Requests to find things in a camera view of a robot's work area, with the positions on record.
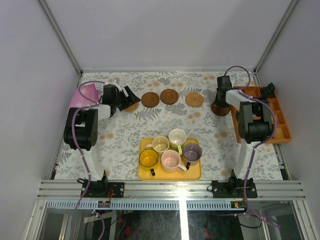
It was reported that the woven rattan coaster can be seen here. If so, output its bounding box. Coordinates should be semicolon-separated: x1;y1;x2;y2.
124;102;139;113
185;92;204;108

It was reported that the brown wooden coaster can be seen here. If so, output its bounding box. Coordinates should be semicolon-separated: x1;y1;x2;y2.
160;89;179;105
211;101;230;117
141;92;160;108

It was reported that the white mug green handle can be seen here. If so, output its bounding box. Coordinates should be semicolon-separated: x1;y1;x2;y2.
168;128;187;155

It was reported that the purple grey mug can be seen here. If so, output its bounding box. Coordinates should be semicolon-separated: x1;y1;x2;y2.
182;143;203;170

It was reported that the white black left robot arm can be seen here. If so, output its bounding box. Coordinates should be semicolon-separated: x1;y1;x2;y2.
63;81;141;198

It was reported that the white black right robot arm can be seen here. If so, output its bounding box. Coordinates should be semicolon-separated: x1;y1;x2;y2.
138;74;277;198

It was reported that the pink folded cartoon cloth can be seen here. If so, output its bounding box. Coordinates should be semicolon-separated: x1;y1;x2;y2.
69;83;100;108

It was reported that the black rolled fabric bundle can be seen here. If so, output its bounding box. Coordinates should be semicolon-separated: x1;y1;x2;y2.
260;82;276;99

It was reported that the cream beige mug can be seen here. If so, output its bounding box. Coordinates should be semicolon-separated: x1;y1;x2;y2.
144;136;170;155

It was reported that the yellow glass mug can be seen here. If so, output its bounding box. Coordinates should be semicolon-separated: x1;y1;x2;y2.
139;149;159;177

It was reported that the pink ceramic mug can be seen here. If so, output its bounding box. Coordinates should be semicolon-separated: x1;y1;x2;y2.
161;150;187;173

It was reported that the orange compartment organizer box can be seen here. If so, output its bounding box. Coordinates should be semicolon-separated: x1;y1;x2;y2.
243;86;292;144

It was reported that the yellow plastic tray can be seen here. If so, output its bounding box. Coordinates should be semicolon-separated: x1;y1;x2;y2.
137;138;203;182

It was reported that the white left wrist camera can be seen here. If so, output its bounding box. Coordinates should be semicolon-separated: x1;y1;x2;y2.
104;79;123;92

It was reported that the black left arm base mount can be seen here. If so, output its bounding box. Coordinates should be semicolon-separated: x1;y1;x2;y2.
77;176;125;199

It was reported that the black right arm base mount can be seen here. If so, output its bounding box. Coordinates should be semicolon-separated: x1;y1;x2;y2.
207;176;258;199

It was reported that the aluminium front frame rail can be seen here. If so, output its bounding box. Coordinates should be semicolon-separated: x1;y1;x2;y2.
37;180;306;201

